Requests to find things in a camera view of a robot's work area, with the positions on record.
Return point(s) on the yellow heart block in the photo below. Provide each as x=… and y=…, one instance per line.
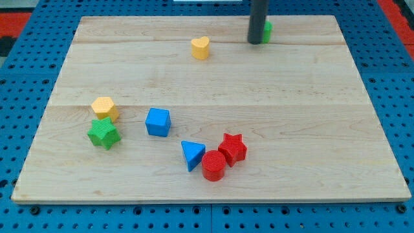
x=200, y=47

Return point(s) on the green circle block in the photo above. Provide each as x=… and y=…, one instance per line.
x=267, y=32

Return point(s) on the blue triangle block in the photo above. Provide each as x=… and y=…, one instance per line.
x=192, y=153

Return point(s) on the wooden board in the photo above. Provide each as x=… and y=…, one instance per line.
x=311, y=131

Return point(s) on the red star block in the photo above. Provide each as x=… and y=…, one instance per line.
x=233, y=148

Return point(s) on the red cylinder block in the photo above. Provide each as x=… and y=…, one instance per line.
x=213, y=165

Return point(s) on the blue cube block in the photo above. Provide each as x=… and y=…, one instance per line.
x=158, y=122

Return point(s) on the yellow hexagon block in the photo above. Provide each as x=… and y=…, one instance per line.
x=104, y=107

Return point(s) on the green star block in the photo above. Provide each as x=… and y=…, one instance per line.
x=103, y=133

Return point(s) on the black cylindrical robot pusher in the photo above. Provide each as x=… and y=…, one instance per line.
x=258, y=15

